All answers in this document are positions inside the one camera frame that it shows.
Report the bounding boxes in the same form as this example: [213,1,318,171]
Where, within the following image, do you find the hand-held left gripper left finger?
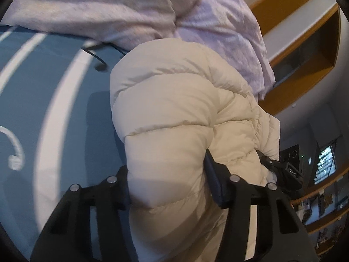
[30,165,140,262]

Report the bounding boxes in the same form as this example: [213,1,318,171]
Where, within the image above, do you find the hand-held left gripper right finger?
[204,150,318,262]

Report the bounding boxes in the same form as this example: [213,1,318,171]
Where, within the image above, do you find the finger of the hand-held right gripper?
[256,150,304,192]

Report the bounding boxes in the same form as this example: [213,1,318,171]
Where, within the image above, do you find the cream puffer jacket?
[109,38,281,262]

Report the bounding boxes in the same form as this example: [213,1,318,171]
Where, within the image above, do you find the window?
[314,144,338,185]

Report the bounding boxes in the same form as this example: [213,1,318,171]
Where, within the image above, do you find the wooden headboard shelf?
[249,0,342,115]

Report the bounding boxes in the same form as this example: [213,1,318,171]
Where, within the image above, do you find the blue white striped bed sheet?
[0,24,137,261]

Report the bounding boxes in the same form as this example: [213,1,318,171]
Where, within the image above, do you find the lilac duvet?
[0,0,276,100]

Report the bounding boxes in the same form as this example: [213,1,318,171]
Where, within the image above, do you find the wooden wall shelves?
[289,168,349,257]

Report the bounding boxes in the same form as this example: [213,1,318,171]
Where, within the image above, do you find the black cable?
[81,41,128,72]

